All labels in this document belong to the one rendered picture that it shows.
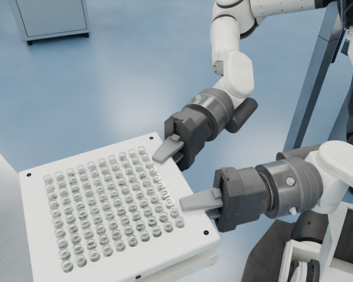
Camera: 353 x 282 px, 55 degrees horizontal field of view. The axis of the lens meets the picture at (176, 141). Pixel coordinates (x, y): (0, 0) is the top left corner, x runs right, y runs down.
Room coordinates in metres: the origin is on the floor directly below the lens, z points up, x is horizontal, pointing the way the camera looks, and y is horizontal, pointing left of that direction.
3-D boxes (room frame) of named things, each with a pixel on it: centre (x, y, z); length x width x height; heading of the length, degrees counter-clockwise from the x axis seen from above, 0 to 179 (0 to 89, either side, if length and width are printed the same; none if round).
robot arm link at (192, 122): (0.49, -0.03, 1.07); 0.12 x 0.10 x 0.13; 146
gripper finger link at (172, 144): (0.41, 0.02, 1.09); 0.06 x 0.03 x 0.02; 146
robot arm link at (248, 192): (0.33, -0.12, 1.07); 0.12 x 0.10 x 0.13; 106
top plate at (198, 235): (0.31, 0.10, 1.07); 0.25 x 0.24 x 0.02; 24
